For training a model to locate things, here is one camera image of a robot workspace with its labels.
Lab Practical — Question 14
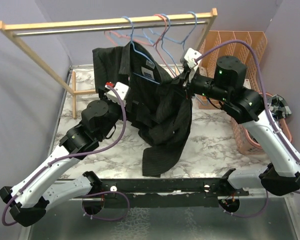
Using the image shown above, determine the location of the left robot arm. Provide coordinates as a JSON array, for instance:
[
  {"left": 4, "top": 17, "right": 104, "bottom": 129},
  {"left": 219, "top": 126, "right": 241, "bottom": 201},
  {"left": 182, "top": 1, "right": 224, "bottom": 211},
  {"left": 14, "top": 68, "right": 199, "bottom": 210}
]
[{"left": 0, "top": 82, "right": 130, "bottom": 227}]

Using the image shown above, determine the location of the pink wire hanger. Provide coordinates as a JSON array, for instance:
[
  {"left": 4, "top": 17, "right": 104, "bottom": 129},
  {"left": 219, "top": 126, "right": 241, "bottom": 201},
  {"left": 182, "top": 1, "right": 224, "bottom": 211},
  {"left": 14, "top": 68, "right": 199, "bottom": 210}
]
[{"left": 104, "top": 13, "right": 177, "bottom": 77}]

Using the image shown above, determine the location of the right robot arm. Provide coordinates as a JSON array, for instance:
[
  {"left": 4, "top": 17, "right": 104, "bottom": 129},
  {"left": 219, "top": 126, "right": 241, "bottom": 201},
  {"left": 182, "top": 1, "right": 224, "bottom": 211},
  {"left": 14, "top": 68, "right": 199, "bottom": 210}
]
[{"left": 180, "top": 51, "right": 300, "bottom": 196}]

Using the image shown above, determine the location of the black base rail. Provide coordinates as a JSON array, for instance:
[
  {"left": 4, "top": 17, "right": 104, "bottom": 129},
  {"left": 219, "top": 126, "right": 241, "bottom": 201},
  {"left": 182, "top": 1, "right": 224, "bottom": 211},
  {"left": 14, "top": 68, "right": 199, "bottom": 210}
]
[{"left": 71, "top": 176, "right": 251, "bottom": 210}]

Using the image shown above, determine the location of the orange file organizer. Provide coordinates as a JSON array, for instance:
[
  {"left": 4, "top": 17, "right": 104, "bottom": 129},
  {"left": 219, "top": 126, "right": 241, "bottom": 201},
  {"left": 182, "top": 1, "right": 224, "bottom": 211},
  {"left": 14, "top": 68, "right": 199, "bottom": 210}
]
[{"left": 197, "top": 30, "right": 268, "bottom": 110}]

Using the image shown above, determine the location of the grey plaid shirt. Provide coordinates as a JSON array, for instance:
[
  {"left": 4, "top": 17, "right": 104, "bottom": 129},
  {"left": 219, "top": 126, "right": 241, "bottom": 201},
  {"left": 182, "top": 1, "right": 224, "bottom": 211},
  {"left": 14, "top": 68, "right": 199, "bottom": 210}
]
[{"left": 266, "top": 94, "right": 292, "bottom": 120}]

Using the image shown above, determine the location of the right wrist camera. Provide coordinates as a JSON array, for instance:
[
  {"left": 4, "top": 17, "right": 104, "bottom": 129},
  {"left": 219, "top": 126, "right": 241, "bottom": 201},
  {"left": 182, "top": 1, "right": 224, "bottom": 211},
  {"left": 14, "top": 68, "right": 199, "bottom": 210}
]
[{"left": 180, "top": 47, "right": 202, "bottom": 74}]

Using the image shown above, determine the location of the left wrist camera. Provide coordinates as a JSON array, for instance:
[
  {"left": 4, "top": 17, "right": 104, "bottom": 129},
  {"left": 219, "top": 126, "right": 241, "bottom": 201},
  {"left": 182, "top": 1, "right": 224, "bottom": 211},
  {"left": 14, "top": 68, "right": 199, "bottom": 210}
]
[{"left": 104, "top": 82, "right": 130, "bottom": 106}]

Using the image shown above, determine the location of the pink laundry basket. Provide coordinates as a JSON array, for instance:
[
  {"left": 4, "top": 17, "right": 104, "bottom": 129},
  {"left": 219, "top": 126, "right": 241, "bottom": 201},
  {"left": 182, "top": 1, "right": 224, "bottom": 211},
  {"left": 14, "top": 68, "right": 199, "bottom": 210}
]
[{"left": 231, "top": 92, "right": 293, "bottom": 155}]

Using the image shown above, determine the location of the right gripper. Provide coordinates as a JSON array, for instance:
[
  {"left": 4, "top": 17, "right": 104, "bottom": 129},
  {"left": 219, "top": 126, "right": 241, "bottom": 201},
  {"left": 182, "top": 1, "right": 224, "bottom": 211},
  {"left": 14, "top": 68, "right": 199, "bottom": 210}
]
[{"left": 167, "top": 67, "right": 231, "bottom": 103}]

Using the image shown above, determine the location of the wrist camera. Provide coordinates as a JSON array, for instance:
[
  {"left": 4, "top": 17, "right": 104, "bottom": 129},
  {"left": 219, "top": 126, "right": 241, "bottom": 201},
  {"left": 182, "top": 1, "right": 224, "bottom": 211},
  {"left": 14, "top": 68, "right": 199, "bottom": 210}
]
[
  {"left": 180, "top": 47, "right": 202, "bottom": 74},
  {"left": 104, "top": 82, "right": 130, "bottom": 106}
]

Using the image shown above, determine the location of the blue hanger of black shirt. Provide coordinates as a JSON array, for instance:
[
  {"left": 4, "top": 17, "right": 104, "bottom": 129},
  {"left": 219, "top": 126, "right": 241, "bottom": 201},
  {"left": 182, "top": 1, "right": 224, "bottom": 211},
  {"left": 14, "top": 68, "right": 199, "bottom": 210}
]
[{"left": 122, "top": 16, "right": 161, "bottom": 85}]

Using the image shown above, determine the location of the black pinstripe shirt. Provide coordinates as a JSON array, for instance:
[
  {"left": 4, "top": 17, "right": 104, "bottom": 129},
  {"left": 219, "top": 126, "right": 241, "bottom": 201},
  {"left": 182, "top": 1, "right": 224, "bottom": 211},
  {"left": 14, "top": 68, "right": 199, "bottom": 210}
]
[{"left": 92, "top": 42, "right": 193, "bottom": 177}]

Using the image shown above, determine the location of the wooden clothes rack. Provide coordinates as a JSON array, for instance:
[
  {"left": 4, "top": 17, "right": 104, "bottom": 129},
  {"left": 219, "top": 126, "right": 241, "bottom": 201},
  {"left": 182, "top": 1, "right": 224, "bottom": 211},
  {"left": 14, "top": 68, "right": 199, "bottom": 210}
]
[{"left": 0, "top": 7, "right": 218, "bottom": 120}]

